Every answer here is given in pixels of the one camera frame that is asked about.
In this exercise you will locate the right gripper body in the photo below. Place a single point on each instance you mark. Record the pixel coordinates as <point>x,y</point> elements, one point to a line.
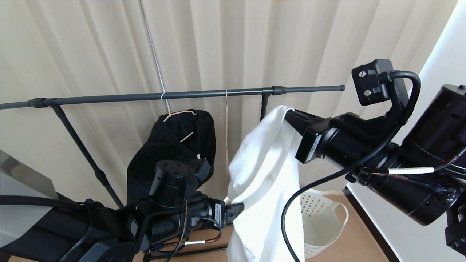
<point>342,142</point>

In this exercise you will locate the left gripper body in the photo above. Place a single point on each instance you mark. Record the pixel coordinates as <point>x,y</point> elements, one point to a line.
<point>213,214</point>

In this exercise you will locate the white garment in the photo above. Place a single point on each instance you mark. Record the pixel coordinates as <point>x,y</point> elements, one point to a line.
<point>265,174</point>

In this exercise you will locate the black shorts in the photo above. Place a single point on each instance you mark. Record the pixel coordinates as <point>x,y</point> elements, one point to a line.
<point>171,145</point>

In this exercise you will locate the pink clothes hanger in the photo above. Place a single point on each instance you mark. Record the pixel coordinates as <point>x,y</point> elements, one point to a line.
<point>226,127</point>
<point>178,112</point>

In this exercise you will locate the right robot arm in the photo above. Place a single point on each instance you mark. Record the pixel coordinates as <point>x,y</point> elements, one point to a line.
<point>437,127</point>

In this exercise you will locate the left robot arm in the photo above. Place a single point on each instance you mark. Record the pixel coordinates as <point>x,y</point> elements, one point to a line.
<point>171,182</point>

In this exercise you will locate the white laundry basket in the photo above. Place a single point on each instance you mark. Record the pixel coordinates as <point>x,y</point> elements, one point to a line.
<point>324,225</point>

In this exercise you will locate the black clothes rack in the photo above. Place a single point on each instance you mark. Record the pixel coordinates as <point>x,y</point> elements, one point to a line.
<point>109,97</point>

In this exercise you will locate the beige curtain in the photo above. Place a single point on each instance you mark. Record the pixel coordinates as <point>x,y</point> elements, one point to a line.
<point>291,43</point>

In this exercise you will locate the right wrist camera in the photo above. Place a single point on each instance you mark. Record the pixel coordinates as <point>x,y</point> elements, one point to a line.
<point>371,83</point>

